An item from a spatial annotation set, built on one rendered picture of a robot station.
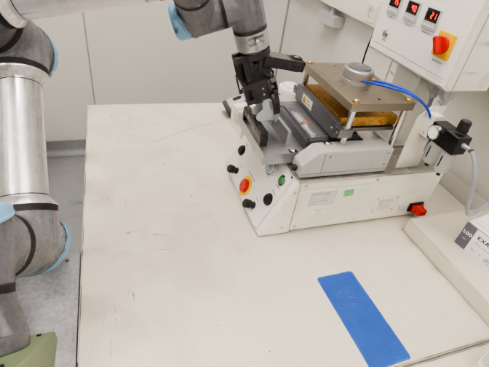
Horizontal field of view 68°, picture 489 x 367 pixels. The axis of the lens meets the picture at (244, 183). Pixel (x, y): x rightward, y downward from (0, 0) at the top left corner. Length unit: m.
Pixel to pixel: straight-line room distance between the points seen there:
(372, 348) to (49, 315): 0.65
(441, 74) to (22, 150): 0.92
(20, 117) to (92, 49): 1.58
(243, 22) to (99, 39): 1.63
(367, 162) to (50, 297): 0.78
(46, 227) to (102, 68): 1.73
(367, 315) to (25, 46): 0.91
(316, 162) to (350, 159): 0.09
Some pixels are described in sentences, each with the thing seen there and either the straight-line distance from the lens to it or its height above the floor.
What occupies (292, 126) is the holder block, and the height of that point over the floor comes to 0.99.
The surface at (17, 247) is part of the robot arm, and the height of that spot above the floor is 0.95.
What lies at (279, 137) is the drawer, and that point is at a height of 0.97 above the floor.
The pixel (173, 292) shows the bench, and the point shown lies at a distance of 0.84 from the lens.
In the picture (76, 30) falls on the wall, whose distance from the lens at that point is 2.37.
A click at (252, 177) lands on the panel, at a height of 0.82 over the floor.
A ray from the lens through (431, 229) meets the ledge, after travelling 1.14.
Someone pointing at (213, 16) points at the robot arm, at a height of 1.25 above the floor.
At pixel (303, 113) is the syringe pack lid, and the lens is 1.03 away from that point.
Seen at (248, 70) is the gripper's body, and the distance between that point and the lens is 0.87.
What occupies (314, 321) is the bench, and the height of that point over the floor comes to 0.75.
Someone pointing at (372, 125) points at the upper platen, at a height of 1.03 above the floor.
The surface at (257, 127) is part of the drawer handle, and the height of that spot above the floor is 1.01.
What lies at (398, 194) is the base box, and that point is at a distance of 1.11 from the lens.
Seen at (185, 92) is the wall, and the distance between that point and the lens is 2.52.
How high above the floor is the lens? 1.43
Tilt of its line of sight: 37 degrees down
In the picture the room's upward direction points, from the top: 9 degrees clockwise
